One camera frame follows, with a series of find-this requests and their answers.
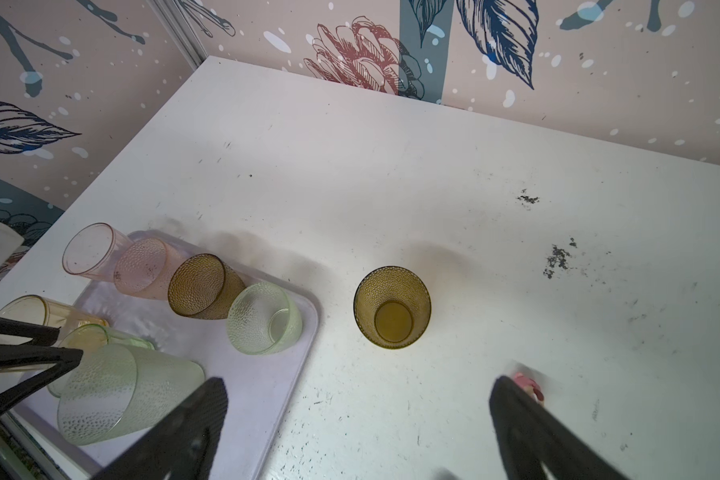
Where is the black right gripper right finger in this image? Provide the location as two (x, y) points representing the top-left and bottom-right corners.
(489, 376), (626, 480)

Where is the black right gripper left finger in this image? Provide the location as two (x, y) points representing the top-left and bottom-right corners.
(94, 377), (228, 480)

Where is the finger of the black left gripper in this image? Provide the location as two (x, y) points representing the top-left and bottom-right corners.
(0, 344), (84, 432)
(0, 317), (60, 347)

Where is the yellow glass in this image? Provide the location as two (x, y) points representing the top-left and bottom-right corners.
(0, 295), (110, 372)

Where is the small green glass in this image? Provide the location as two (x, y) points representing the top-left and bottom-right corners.
(55, 324), (155, 361)

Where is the pale green frosted glass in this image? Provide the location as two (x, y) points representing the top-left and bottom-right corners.
(57, 344), (206, 446)

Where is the lilac plastic tray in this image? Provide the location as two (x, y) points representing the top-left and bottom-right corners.
(0, 229), (322, 480)

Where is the pink glass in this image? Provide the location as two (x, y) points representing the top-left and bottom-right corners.
(61, 222), (133, 283)
(113, 237), (188, 300)

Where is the pale green short glass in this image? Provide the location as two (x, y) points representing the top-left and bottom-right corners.
(226, 282), (303, 355)

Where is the olive amber glass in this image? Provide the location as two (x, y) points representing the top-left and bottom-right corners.
(167, 253), (246, 320)

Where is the brown tall glass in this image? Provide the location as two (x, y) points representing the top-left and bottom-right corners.
(353, 266), (432, 349)

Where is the small pink toy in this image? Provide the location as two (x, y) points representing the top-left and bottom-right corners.
(512, 372), (545, 405)

